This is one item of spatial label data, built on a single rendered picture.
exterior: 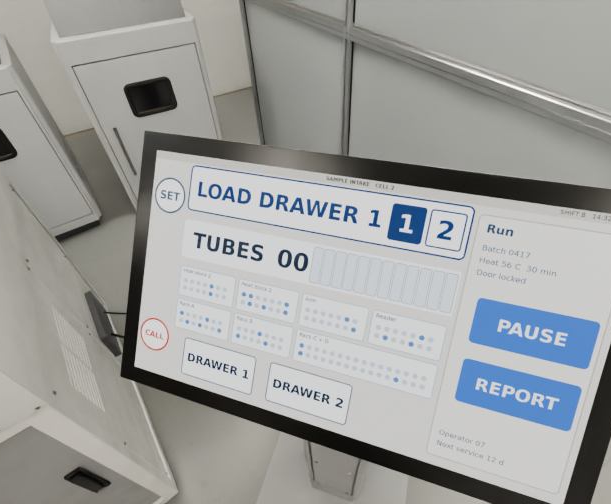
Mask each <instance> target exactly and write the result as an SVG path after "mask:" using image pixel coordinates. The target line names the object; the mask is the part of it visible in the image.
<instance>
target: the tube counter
mask: <svg viewBox="0 0 611 504"><path fill-rule="evenodd" d="M461 275H462V272H458V271H453V270H448V269H443V268H438V267H433V266H427V265H422V264H417V263H412V262H407V261H402V260H397V259H391V258H386V257H381V256H376V255H371V254H366V253H360V252H355V251H350V250H345V249H340V248H335V247H330V246H324V245H319V244H314V243H309V242H304V241H299V240H293V239H288V238H283V237H278V243H277V250H276V256H275V263H274V269H273V275H272V276H273V277H277V278H281V279H286V280H290V281H295V282H299V283H304V284H308V285H312V286H317V287H321V288H326V289H330V290H335V291H339V292H343V293H348V294H352V295H357V296H361V297H366V298H370V299H375V300H379V301H383V302H388V303H392V304H397V305H401V306H406V307H410V308H414V309H419V310H423V311H428V312H432V313H437V314H441V315H446V316H450V317H452V314H453V310H454V305H455V301H456V297H457V292H458V288H459V283H460V279H461Z"/></svg>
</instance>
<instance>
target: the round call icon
mask: <svg viewBox="0 0 611 504"><path fill-rule="evenodd" d="M171 325H172V321H168V320H165V319H161V318H158V317H154V316H151V315H147V314H144V313H141V321H140V330H139V340H138V347H141V348H144V349H147V350H150V351H154V352H157V353H160V354H163V355H167V356H168V350H169V342H170V333H171Z"/></svg>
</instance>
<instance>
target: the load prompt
mask: <svg viewBox="0 0 611 504"><path fill-rule="evenodd" d="M476 209H477V206H471V205H464V204H457V203H451V202H444V201H437V200H430V199H424V198H417V197H410V196H403V195H397V194H390V193H383V192H376V191H370V190H363V189H356V188H349V187H343V186H336V185H329V184H323V183H316V182H309V181H302V180H296V179H289V178H282V177H275V176H269V175H262V174H255V173H248V172H242V171H235V170H228V169H221V168H215V167H208V166H201V165H194V164H192V169H191V177H190V185H189V194H188V202H187V210H190V211H195V212H200V213H206V214H211V215H216V216H222V217H227V218H232V219H238V220H243V221H248V222H254V223H259V224H265V225H270V226H275V227H281V228H286V229H291V230H297V231H302V232H307V233H313V234H318V235H323V236H329V237H334V238H340V239H345V240H350V241H356V242H361V243H366V244H372V245H377V246H382V247H388V248H393V249H398V250H404V251H409V252H415V253H420V254H425V255H431V256H436V257H441V258H447V259H452V260H457V261H463V262H465V257H466V253H467V248H468V244H469V240H470V235H471V231H472V227H473V222H474V218H475V213H476Z"/></svg>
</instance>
